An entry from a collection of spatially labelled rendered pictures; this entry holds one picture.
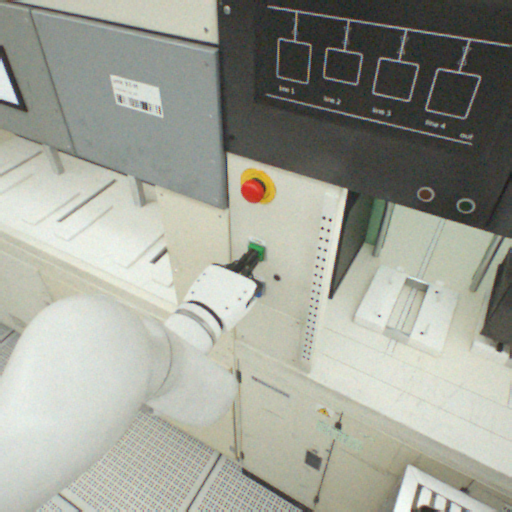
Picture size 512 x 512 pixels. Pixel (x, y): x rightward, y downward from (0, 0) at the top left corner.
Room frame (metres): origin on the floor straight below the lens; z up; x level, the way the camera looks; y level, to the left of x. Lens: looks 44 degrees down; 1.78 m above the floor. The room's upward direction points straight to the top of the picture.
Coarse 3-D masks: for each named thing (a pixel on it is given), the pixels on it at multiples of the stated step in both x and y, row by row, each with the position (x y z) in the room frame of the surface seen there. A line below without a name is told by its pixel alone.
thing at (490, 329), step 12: (504, 264) 0.73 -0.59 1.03; (504, 276) 0.67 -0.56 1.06; (492, 288) 0.69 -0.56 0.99; (504, 288) 0.62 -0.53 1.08; (492, 300) 0.65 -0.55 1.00; (504, 300) 0.59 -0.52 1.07; (492, 312) 0.60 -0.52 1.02; (504, 312) 0.59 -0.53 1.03; (492, 324) 0.59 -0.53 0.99; (504, 324) 0.58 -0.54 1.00; (492, 336) 0.59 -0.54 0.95; (504, 336) 0.58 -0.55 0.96
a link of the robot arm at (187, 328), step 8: (168, 320) 0.41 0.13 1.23; (176, 320) 0.41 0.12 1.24; (184, 320) 0.41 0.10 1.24; (192, 320) 0.41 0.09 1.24; (176, 328) 0.39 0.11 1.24; (184, 328) 0.39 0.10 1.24; (192, 328) 0.39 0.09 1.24; (200, 328) 0.40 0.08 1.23; (184, 336) 0.38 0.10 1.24; (192, 336) 0.38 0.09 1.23; (200, 336) 0.39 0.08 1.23; (208, 336) 0.39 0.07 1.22; (192, 344) 0.37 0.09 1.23; (200, 344) 0.38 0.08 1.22; (208, 344) 0.39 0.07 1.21; (144, 408) 0.29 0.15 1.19; (152, 408) 0.29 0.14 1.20
